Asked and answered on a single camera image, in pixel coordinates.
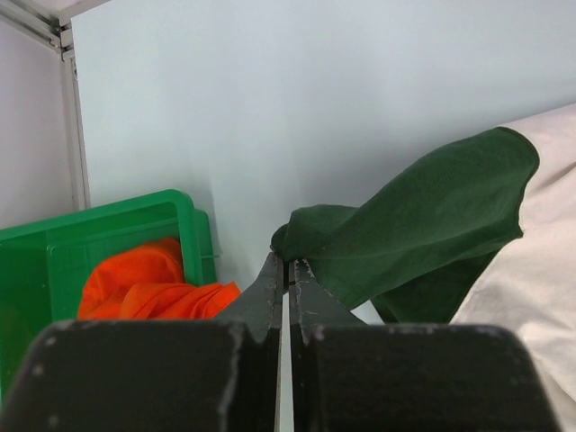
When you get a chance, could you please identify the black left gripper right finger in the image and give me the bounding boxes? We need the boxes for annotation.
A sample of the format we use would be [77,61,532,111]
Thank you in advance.
[287,261,560,431]

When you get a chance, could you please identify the white and green t-shirt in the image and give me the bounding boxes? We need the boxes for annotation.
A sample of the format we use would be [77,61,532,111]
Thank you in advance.
[271,105,575,418]

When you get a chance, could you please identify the orange t-shirt in bin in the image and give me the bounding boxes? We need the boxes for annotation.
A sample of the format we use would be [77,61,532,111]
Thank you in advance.
[77,238,240,320]

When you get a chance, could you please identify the green plastic bin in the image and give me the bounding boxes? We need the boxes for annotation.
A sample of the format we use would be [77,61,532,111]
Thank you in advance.
[1,190,217,394]

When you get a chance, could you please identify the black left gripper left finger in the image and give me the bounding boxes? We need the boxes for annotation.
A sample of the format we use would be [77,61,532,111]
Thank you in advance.
[1,255,284,431]

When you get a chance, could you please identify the left aluminium corner post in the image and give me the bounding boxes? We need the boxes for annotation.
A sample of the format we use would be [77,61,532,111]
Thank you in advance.
[1,1,89,218]

